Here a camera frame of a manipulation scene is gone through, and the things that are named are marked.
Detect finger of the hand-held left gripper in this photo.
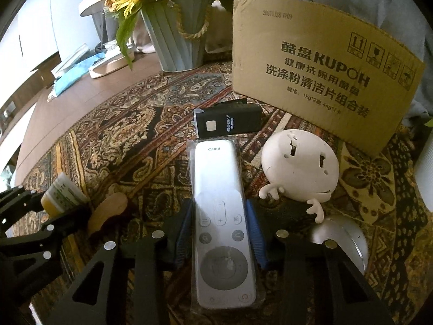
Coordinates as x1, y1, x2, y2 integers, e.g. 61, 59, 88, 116
0, 186, 51, 222
0, 206, 93, 273

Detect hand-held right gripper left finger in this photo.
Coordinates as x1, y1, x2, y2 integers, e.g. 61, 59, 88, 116
44, 205, 196, 325

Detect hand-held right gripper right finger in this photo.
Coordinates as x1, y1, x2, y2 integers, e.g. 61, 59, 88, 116
244, 199, 396, 325

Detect yellow tube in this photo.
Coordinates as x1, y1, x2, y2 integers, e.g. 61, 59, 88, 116
41, 173, 89, 216

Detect wooden brush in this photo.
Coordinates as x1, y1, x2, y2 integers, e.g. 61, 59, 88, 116
87, 192, 128, 236

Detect white remote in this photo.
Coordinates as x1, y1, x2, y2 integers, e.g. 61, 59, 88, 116
187, 138, 263, 310

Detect white round toy figure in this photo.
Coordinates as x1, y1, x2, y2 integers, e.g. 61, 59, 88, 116
259, 129, 340, 225

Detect silver dome object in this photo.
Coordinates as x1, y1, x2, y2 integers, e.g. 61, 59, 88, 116
310, 215, 369, 276

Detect black rectangular device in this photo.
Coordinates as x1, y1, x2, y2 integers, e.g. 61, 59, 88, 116
193, 98, 263, 140

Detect brown cardboard box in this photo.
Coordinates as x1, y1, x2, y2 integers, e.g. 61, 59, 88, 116
232, 0, 426, 158

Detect white drawer unit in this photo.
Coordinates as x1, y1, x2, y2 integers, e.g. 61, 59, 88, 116
0, 100, 38, 150

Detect patterned table rug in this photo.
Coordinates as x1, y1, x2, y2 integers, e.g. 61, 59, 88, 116
20, 59, 433, 325

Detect blue cloth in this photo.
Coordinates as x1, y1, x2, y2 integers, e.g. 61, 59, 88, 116
53, 53, 99, 96

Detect stack of papers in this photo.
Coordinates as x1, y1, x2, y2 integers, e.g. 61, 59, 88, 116
51, 42, 92, 78

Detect white cabinet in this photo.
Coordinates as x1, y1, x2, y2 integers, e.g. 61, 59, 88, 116
0, 0, 97, 109

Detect white plant pot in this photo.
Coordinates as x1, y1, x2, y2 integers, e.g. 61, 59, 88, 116
414, 140, 433, 212

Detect beige curtain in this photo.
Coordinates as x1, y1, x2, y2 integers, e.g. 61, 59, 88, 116
130, 17, 158, 55

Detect grey pleated flower vase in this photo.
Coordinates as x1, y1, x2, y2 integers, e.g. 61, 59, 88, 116
140, 0, 217, 72

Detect white desk lamp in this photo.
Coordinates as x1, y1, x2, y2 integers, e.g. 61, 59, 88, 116
79, 0, 136, 79

